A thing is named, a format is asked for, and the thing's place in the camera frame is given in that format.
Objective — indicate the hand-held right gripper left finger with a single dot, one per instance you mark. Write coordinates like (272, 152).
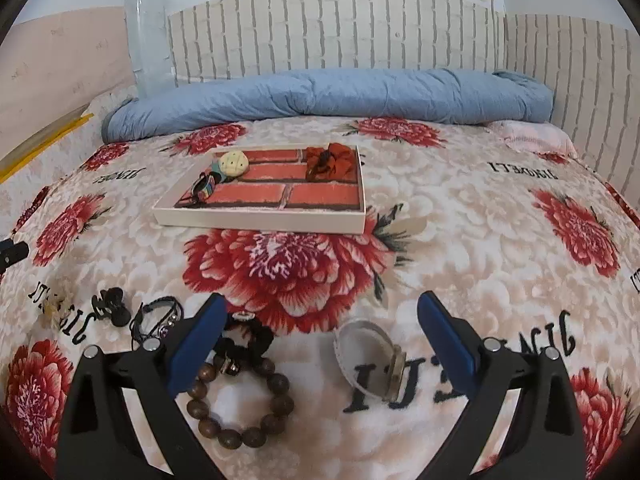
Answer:
(197, 345)

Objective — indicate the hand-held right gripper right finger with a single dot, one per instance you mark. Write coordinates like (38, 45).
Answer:
(450, 340)

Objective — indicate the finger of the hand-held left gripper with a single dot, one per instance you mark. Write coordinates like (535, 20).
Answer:
(12, 255)

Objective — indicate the colourful hair claw clip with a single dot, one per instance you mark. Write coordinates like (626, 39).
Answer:
(202, 190)

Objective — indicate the pineapple plush hair clip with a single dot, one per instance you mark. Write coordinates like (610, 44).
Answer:
(234, 164)

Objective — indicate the white tray with brick pattern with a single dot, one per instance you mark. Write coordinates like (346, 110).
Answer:
(310, 197)

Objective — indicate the orange scrunchie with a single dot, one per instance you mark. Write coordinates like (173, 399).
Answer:
(345, 160)

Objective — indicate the red floral printed blanket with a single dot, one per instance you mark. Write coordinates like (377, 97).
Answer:
(450, 270)

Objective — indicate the dark brown hair claw clip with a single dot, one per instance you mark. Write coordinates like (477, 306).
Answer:
(115, 305)

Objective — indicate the yellow cloth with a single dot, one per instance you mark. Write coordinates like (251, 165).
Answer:
(45, 147)

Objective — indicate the light wooden panel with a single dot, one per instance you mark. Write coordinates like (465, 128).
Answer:
(60, 70)

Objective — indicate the pink pillow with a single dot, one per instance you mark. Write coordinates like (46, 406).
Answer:
(535, 137)

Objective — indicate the rolled blue duvet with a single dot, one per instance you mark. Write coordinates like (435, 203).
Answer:
(325, 97)

